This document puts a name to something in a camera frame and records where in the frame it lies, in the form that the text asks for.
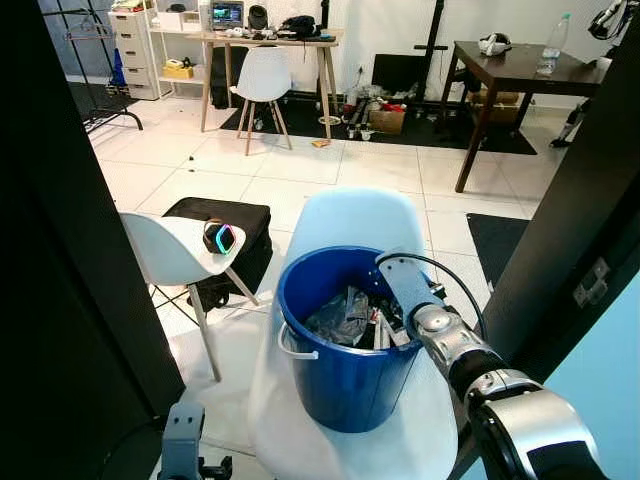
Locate black clothes rack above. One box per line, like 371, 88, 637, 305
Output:
40, 5, 144, 134

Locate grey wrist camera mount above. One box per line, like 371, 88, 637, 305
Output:
160, 403, 206, 480
376, 252, 441, 321

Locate wide cardboard box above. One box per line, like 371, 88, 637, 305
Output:
470, 90, 526, 126

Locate large black floor rug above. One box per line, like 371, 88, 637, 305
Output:
220, 95, 538, 156

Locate light wooden desk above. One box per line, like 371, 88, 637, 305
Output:
185, 28, 344, 139

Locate black flat panel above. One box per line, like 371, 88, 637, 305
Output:
372, 53, 436, 101

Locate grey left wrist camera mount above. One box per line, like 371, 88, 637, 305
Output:
160, 403, 206, 480

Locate black tripod stand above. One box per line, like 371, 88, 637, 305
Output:
415, 0, 448, 86

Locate clear plastic water bottle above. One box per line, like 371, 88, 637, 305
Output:
537, 13, 571, 76

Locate crumpled grey plastic bag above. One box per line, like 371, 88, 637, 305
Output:
305, 288, 376, 348

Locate black bag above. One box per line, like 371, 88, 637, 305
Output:
278, 15, 321, 39

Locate yellow box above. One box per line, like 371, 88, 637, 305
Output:
163, 60, 196, 79

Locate white VR headset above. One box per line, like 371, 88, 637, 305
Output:
478, 33, 513, 57

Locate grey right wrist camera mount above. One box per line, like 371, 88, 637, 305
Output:
376, 252, 441, 321

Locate blue plastic bucket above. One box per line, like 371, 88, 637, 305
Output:
276, 246, 451, 433

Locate small cardboard box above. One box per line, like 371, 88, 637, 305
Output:
368, 105, 408, 135

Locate black door frame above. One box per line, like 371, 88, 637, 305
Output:
0, 0, 186, 480

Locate black and white device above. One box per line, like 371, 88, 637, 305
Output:
588, 0, 631, 41

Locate white drawer cabinet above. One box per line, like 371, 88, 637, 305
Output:
108, 8, 161, 101

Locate black door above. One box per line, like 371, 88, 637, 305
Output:
450, 20, 640, 401

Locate small black floor mat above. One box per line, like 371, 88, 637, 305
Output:
466, 213, 531, 286

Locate open laptop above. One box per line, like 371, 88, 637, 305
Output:
208, 2, 245, 31

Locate grey metal door plate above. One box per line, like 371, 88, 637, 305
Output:
573, 258, 613, 309

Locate white plastic shell chair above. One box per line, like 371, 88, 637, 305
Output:
120, 212, 261, 383
247, 187, 471, 480

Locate white chair with wooden legs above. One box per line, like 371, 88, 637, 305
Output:
230, 46, 294, 156

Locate dark wooden table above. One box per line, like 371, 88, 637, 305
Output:
441, 40, 616, 194

